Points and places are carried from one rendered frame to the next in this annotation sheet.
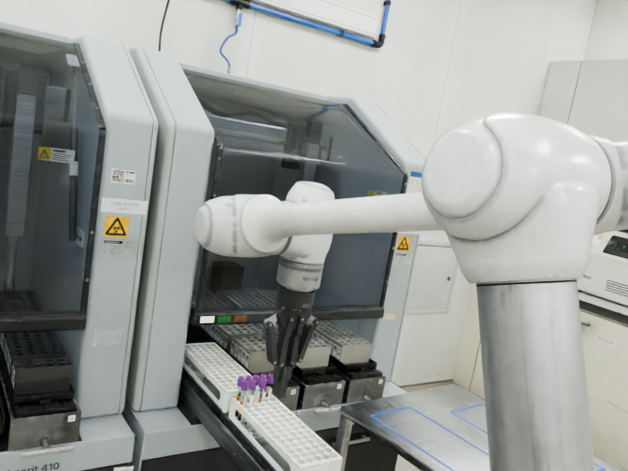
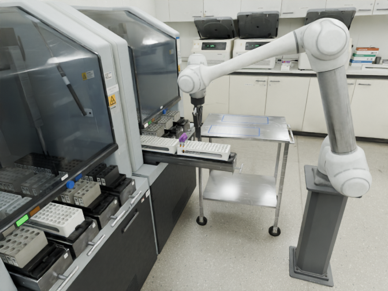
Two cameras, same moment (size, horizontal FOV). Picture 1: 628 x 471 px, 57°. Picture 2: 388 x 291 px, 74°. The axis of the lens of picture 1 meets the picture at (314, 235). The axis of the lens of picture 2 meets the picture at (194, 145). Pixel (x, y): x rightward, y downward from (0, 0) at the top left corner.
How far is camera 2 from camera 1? 83 cm
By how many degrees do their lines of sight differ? 39
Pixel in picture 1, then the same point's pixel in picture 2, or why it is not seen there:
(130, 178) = (110, 75)
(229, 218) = (197, 77)
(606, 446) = not seen: hidden behind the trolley
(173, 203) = (124, 81)
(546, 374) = (345, 88)
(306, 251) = not seen: hidden behind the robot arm
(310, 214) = (230, 66)
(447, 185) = (329, 46)
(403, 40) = not seen: outside the picture
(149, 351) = (133, 147)
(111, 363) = (125, 158)
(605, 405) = (215, 104)
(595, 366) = (209, 92)
